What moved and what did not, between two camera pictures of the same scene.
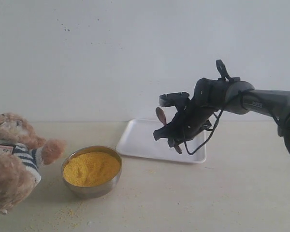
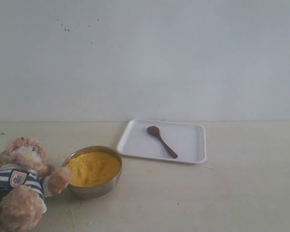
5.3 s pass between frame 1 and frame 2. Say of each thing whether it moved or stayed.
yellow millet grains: stayed
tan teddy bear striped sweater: moved
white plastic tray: stayed
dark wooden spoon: moved
